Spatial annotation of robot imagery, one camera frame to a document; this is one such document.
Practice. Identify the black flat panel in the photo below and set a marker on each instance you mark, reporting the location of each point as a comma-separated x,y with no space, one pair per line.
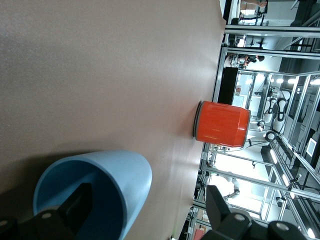
227,85

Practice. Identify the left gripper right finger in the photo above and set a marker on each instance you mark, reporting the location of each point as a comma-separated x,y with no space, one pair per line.
232,225

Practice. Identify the brown table cloth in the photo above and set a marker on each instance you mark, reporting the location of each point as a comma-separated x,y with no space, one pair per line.
100,75

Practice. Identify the background white robot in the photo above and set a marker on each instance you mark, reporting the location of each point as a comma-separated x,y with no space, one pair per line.
277,122

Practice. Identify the aluminium cell frame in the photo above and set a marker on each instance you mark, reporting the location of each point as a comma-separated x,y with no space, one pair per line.
262,31

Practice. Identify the orange can grey lid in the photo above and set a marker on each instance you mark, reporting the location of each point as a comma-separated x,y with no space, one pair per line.
220,125

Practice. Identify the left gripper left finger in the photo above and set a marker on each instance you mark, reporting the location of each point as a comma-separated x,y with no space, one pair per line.
50,225

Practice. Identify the light blue plastic cup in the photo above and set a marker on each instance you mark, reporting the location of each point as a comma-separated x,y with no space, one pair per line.
130,175

